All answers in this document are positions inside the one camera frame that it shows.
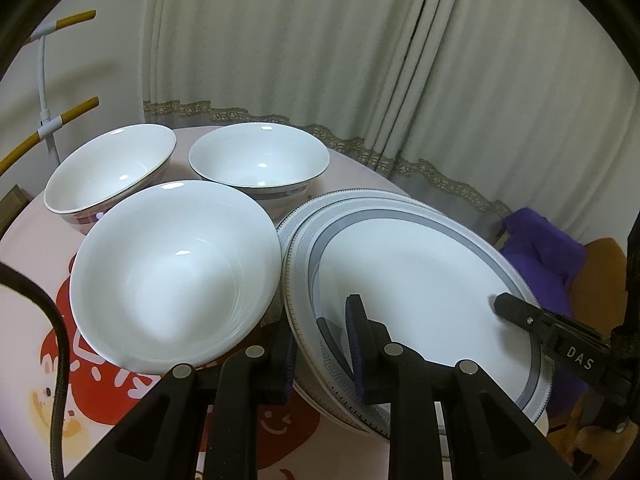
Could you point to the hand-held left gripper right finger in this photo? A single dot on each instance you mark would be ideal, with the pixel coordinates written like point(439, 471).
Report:
point(356, 355)

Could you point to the white bowl grey band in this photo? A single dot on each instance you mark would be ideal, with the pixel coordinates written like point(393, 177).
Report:
point(175, 275)
point(112, 170)
point(260, 160)

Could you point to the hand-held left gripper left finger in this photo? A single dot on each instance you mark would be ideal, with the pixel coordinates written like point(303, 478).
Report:
point(286, 360)

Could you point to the wooden barre rail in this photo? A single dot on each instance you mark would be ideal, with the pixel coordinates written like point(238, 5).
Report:
point(77, 16)
point(80, 108)

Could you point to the white barre post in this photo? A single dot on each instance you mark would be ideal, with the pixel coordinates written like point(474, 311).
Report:
point(42, 80)

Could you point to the brown chair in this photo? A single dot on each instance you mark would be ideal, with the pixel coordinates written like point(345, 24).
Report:
point(605, 270)

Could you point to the purple cloth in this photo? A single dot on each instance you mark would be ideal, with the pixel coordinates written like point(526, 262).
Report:
point(540, 250)

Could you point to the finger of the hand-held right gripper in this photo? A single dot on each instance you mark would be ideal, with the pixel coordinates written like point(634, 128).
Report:
point(520, 310)

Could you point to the brown wooden bench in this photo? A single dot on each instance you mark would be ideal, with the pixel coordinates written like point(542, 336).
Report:
point(12, 202)

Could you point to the pale pleated curtain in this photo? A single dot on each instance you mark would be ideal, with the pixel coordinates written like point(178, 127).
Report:
point(525, 85)
point(275, 35)

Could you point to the white plate grey rim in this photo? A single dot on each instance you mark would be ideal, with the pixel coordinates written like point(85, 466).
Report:
point(425, 280)
point(285, 245)

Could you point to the round white table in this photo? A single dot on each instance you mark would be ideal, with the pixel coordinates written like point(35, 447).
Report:
point(30, 280)

